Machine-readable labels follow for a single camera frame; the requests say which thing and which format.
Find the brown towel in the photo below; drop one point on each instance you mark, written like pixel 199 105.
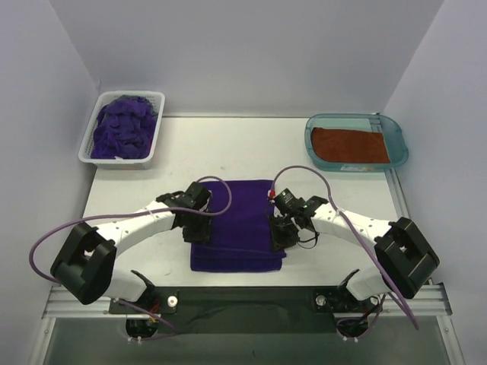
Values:
pixel 349 146

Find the blue transparent plastic bin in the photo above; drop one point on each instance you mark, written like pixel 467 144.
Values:
pixel 393 136

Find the crumpled purple towel in basket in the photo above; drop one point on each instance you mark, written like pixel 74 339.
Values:
pixel 125 129

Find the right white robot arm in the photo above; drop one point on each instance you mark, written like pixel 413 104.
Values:
pixel 403 258

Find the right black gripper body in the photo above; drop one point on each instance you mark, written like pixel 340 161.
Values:
pixel 280 236

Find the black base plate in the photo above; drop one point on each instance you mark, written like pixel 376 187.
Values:
pixel 246 311

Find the purple cloth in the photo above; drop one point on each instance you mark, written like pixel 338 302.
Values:
pixel 240 239

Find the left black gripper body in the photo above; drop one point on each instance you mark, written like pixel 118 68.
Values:
pixel 196 232

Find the aluminium frame rail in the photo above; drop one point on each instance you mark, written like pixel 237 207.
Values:
pixel 176 301

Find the white plastic basket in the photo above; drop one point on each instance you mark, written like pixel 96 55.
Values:
pixel 157 100

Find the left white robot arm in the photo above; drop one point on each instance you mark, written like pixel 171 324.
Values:
pixel 85 265

